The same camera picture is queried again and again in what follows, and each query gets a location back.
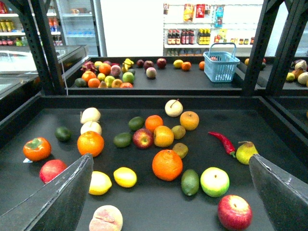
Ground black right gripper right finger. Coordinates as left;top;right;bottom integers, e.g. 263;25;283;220
249;154;308;231

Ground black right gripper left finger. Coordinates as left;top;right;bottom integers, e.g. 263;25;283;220
0;154;93;231

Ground yellow lemon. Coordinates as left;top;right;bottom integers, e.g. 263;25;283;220
89;171;112;195
113;167;137;188

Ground black fruit shelf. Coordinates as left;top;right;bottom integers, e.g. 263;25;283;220
64;56;308;96
0;0;308;231

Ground far black fruit shelf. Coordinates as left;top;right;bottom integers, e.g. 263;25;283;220
64;56;308;96

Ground blue basket far shelf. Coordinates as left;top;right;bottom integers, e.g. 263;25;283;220
203;42;240;83

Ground red pomegranate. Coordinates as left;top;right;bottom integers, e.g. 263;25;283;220
39;159;67;184

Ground pink peach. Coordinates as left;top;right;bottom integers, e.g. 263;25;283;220
89;205;123;231

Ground red apple front right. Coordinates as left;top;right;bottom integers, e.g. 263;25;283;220
217;195;253;231

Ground red apple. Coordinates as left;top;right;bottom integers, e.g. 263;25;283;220
217;195;253;231
132;128;154;149

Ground white label card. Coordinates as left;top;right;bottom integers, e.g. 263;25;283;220
23;158;33;163

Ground orange persimmon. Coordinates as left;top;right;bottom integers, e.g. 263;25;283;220
23;137;51;162

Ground yellow green pear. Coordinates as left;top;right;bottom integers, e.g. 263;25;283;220
236;141;259;165

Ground large orange left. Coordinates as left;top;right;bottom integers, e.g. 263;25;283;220
77;131;104;157

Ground large orange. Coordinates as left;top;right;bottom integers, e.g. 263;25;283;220
77;131;104;157
152;149;183;181

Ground green apple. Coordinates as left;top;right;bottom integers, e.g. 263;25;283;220
200;167;230;198

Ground dark green lime left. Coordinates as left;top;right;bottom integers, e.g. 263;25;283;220
55;127;72;142

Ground red chili pepper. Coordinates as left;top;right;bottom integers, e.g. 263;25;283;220
208;131;236;158

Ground green lime centre left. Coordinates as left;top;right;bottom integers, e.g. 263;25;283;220
113;132;132;148

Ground green avocado front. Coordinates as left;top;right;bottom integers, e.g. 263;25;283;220
181;169;199;196

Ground red apple centre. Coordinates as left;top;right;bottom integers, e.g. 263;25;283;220
132;128;154;149

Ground green lime upper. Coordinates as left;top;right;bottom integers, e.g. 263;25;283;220
128;116;145;131

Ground kiwi lower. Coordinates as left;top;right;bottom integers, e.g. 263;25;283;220
172;143;189;159

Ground kiwi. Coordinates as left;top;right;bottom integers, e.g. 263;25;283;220
172;143;189;159
171;125;186;140

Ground large orange front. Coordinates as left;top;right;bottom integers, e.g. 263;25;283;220
152;149;183;181

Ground golden apple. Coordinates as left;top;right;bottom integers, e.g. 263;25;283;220
180;111;199;131

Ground kiwi upper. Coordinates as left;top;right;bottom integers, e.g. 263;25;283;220
171;125;186;140

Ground small orange tangerine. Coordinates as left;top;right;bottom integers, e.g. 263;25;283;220
145;115;164;133

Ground yellow orange apple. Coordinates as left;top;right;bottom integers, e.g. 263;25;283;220
154;126;174;148

